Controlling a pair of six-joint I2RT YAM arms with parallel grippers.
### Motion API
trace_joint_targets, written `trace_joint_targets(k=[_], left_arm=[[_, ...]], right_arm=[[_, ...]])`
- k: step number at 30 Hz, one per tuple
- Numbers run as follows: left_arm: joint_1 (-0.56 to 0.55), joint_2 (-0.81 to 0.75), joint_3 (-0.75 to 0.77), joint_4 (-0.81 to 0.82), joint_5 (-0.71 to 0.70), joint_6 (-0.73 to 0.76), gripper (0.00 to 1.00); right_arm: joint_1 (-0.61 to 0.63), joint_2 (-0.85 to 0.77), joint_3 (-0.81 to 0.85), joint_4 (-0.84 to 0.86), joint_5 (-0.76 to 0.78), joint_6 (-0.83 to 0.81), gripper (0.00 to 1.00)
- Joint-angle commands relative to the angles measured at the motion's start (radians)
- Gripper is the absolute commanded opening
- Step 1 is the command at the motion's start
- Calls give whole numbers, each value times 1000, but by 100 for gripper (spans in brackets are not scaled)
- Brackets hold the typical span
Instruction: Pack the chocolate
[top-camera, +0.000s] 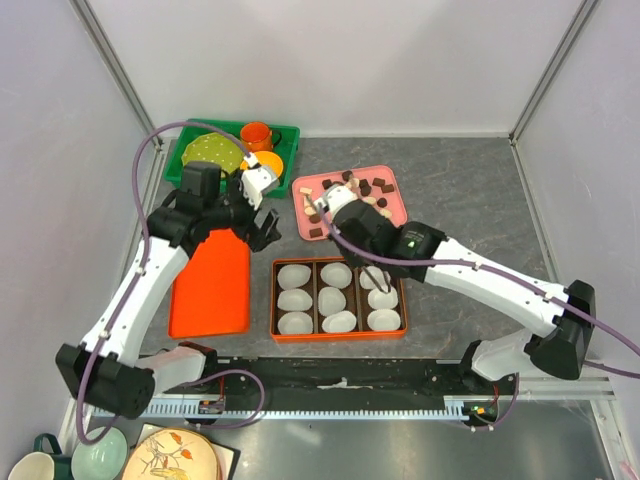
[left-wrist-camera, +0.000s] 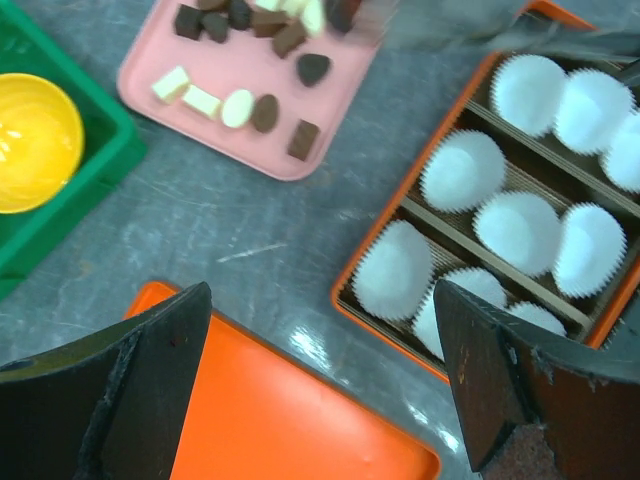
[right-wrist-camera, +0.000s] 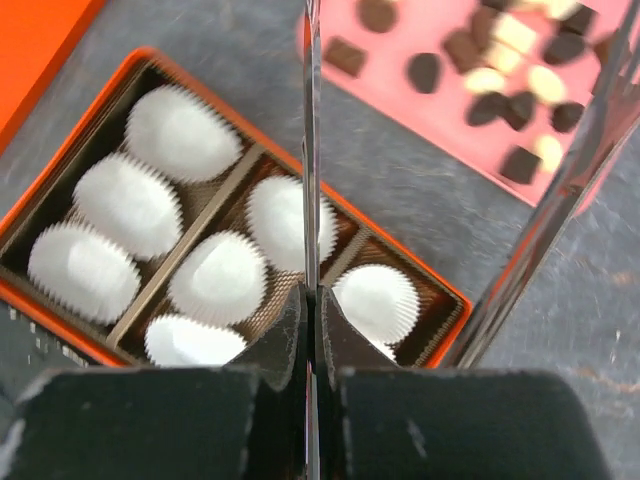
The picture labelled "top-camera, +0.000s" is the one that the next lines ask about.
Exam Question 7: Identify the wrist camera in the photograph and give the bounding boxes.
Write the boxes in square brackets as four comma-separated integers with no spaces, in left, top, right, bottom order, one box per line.
[241,153,279,211]
[310,184,358,216]

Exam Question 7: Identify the green dotted plate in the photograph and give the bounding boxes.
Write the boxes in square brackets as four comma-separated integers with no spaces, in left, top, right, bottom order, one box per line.
[181,132,244,174]

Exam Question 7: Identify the orange mug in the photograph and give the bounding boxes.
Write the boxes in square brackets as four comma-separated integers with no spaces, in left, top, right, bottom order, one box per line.
[240,121,282,152]

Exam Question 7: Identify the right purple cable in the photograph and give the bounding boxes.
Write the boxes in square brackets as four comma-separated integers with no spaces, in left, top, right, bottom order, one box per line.
[319,209,640,379]

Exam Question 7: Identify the celadon bowl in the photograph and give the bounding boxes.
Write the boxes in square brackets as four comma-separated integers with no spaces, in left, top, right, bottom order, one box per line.
[71,428,129,480]

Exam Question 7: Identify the white paper cup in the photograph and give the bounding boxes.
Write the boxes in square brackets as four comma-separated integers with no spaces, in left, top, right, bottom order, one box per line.
[367,287,399,310]
[320,262,353,289]
[277,311,314,335]
[318,286,346,317]
[359,266,391,292]
[322,310,357,334]
[277,288,313,312]
[277,264,312,290]
[367,309,401,332]

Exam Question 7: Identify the orange box lid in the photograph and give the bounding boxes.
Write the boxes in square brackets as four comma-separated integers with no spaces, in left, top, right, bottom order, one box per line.
[168,229,250,339]

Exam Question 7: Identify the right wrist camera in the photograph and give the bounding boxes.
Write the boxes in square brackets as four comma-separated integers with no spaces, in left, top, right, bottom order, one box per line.
[310,184,358,216]

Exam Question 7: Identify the pink tray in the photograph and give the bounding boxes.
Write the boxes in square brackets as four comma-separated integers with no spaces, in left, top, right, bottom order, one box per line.
[292,165,408,242]

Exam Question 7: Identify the orange chocolate box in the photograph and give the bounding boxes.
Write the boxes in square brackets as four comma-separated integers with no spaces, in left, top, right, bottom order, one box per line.
[270,257,408,343]

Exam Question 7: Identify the white green mug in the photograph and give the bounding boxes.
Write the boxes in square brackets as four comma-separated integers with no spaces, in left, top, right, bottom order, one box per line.
[8,433,73,480]

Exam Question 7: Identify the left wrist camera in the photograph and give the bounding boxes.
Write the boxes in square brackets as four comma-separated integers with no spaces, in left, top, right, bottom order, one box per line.
[241,153,279,211]

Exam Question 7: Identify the painted bird plate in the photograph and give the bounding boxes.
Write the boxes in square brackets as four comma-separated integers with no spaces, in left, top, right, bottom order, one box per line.
[122,428,222,480]

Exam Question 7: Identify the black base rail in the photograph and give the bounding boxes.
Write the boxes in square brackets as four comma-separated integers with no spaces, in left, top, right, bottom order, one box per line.
[139,353,521,416]

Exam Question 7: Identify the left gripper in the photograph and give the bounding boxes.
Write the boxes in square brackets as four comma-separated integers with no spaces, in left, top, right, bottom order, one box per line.
[204,170,280,252]

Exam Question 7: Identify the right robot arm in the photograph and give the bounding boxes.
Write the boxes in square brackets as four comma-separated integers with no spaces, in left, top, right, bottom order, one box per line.
[328,200,595,394]

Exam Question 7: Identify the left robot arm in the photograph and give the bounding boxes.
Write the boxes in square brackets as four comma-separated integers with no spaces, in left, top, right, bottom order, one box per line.
[55,159,281,419]

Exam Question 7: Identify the orange bowl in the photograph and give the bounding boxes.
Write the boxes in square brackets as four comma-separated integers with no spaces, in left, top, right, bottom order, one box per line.
[241,151,284,187]

